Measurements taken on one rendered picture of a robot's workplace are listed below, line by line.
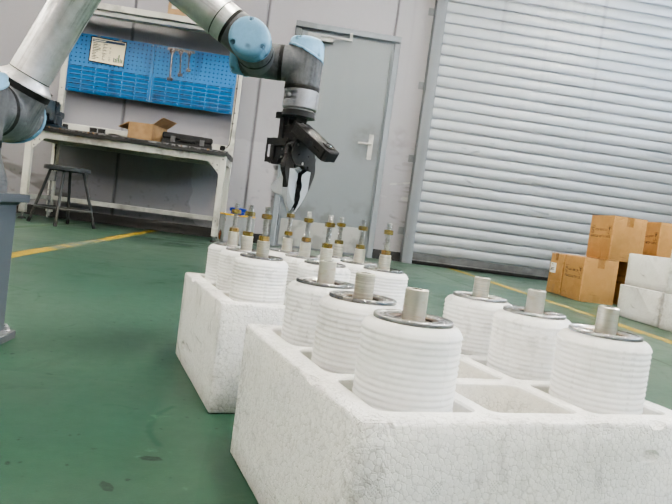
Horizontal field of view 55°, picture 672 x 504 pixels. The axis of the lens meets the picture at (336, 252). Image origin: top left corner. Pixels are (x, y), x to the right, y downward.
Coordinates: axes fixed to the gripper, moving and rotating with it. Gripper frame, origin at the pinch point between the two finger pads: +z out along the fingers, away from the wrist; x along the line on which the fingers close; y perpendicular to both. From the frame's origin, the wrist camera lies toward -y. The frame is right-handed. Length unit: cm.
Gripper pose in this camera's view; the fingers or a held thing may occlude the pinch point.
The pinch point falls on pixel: (294, 205)
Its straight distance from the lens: 137.2
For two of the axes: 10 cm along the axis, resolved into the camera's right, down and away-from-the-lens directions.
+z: -1.3, 9.9, 0.5
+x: -6.4, -0.4, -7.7
